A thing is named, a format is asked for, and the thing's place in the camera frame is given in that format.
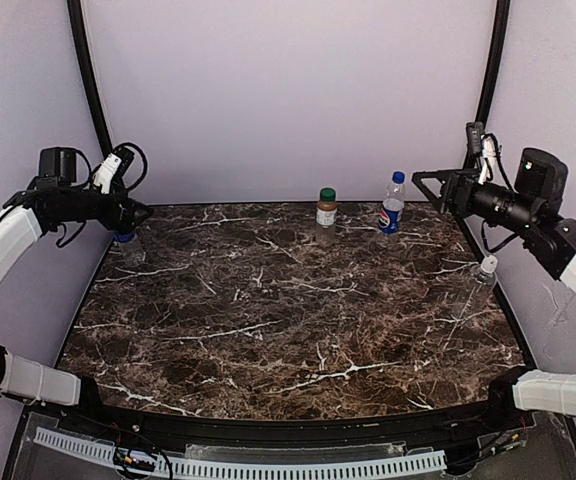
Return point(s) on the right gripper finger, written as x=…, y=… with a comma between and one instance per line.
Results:
x=442, y=176
x=434, y=190

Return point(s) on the clear white cap bottle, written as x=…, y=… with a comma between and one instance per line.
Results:
x=476, y=288

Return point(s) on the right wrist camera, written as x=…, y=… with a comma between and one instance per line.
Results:
x=485, y=148

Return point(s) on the black frame post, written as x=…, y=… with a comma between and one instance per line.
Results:
x=87, y=74
x=495, y=53

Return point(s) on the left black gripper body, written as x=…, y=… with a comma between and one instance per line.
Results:
x=119, y=214

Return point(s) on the blue label water bottle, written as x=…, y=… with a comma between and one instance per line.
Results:
x=130, y=247

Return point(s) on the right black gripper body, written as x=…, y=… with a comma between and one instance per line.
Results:
x=449, y=185

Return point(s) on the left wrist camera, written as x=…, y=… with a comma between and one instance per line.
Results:
x=108, y=177

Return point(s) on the right black frame post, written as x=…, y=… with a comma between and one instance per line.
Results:
x=495, y=53

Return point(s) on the green cap coffee bottle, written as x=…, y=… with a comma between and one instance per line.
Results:
x=326, y=216

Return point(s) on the Pepsi label bottle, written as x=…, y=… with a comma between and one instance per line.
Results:
x=393, y=205

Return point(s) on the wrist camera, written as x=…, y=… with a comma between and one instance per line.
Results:
x=485, y=148
x=108, y=177

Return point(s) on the left black frame post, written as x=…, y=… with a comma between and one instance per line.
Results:
x=87, y=74

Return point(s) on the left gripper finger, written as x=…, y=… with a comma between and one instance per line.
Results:
x=135, y=210
x=129, y=221

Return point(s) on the black front rail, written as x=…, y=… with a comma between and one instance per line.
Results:
x=444, y=427

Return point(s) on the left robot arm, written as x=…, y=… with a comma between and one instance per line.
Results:
x=53, y=199

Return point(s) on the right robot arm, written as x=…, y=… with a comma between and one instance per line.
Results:
x=530, y=210

